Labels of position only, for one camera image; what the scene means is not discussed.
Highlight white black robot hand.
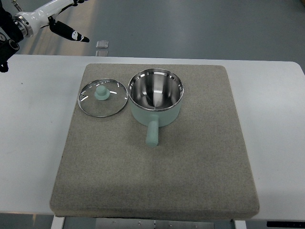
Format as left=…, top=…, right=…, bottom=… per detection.
left=13, top=0, right=90, bottom=42

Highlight glass lid with green knob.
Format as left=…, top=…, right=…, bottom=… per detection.
left=77, top=79, right=128, bottom=118

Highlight small clear floor plate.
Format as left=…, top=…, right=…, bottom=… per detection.
left=96, top=40, right=109, bottom=49

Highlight mint green saucepan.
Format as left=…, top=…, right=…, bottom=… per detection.
left=128, top=68, right=184, bottom=147

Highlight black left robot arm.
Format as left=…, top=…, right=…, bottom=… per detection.
left=0, top=3, right=24, bottom=73

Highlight beige fabric mat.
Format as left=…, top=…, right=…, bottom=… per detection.
left=50, top=63, right=259, bottom=221

